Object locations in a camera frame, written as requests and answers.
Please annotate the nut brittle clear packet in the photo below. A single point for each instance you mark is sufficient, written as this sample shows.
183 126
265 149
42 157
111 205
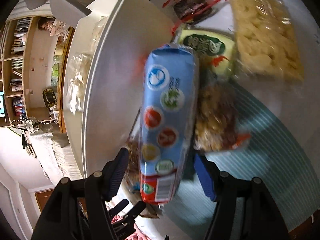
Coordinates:
131 175

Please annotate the yellow puffed snack clear bag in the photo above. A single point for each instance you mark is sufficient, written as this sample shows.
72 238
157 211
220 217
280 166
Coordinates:
265 39

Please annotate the nut cluster red-edge packet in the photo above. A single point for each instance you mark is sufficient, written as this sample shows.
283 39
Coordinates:
216 120

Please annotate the lace covered cabinet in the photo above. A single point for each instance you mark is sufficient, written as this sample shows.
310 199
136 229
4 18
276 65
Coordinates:
53 151

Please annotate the dark jerky red-trim packet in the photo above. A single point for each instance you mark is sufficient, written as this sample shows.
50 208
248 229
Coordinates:
191 12

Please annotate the wooden bookshelf with books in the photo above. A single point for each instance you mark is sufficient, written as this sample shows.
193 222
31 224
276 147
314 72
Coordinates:
34 53

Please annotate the grey office chair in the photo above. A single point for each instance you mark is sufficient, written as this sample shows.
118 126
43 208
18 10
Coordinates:
68 11

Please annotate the wooden door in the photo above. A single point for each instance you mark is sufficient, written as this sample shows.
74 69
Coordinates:
42 198

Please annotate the green pineapple cake packet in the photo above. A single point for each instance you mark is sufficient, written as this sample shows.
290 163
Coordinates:
215 51

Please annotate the tree print tablecloth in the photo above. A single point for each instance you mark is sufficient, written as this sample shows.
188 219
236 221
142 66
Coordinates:
283 150

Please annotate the white plastic storage bin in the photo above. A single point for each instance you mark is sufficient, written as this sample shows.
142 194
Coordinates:
113 92

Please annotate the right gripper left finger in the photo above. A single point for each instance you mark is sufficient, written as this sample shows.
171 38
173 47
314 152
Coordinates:
113 173

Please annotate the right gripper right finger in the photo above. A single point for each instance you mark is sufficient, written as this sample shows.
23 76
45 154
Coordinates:
207 171

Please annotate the blue red biscuit roll pack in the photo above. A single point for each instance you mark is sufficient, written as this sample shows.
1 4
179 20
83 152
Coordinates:
167 118

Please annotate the large pale pastry bag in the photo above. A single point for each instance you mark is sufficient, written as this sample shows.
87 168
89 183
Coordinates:
80 66

